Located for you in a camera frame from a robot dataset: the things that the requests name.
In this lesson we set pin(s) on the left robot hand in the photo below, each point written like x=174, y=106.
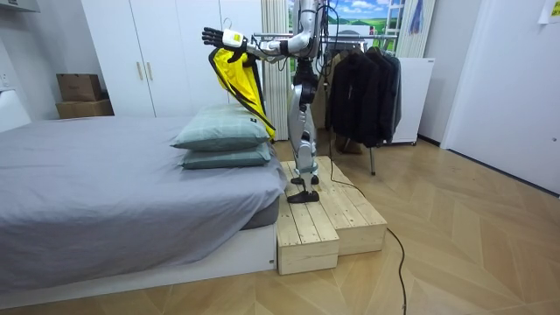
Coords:
x=232, y=38

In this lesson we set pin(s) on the yellow shirt with black sleeves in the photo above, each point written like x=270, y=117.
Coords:
x=240, y=79

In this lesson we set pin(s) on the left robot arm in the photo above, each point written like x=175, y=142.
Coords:
x=302, y=39

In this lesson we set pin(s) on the white wardrobe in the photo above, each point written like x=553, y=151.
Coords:
x=175, y=57

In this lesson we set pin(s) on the robot body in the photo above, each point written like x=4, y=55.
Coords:
x=308, y=65

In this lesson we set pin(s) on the pale green checked pillow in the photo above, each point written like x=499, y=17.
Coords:
x=219, y=129
x=227, y=158

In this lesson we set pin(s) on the tan garment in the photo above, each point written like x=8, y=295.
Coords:
x=321, y=100

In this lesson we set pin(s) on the robot legs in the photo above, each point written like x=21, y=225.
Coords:
x=302, y=131

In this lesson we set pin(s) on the black jacket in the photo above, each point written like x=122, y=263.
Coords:
x=385, y=96
x=350, y=96

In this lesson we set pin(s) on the dark brown cardboard box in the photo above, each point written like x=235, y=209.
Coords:
x=79, y=87

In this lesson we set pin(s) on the light brown cardboard box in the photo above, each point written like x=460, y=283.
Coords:
x=85, y=109

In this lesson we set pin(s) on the grey jacket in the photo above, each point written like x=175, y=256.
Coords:
x=397, y=96

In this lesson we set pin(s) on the blue hanging cloth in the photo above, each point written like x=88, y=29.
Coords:
x=416, y=17

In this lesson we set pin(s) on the metal clothes rack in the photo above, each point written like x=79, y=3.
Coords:
x=372, y=162

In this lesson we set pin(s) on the pale wooden plank platform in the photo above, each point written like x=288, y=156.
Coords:
x=359, y=219
x=306, y=236

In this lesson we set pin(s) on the white door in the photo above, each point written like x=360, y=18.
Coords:
x=507, y=87

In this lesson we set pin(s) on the yellow paper note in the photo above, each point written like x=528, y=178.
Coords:
x=550, y=11

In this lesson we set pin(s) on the landscape wall poster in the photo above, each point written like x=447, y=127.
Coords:
x=354, y=15

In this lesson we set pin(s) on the grey bed with white frame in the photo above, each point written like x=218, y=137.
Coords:
x=109, y=184

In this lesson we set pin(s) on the white wall socket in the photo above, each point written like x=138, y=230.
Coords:
x=4, y=79

